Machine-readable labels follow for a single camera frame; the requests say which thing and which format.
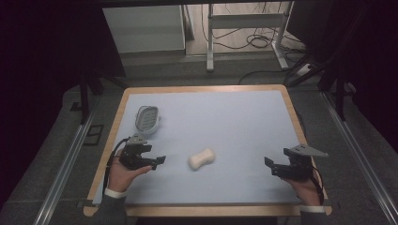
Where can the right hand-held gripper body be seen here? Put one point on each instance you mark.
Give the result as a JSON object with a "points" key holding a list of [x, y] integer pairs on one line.
{"points": [[301, 165]]}

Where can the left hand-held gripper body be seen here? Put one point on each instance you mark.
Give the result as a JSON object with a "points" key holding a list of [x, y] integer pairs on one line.
{"points": [[133, 157]]}

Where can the white soap bar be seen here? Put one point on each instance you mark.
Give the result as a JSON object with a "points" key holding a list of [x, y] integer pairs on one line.
{"points": [[202, 159]]}

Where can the person's left hand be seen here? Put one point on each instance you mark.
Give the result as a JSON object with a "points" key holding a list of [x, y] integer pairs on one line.
{"points": [[120, 176]]}

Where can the person's right hand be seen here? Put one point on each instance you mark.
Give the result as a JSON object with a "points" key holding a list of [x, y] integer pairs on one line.
{"points": [[305, 192]]}

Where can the light blue table mat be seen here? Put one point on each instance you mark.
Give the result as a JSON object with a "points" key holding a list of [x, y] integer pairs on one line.
{"points": [[225, 125]]}

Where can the black tripod stand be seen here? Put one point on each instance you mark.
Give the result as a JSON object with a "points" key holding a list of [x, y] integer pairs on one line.
{"points": [[339, 78], [86, 90]]}

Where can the white power strip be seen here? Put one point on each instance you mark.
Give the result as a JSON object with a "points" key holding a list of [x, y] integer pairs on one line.
{"points": [[304, 70]]}

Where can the white cabinet panel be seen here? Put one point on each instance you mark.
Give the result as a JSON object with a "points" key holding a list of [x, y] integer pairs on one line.
{"points": [[144, 29]]}

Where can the aluminium floor rail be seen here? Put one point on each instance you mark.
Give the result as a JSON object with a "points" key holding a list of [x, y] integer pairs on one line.
{"points": [[363, 159], [64, 173]]}

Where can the white metal table frame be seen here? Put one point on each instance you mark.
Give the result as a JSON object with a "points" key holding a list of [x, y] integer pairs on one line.
{"points": [[245, 21]]}

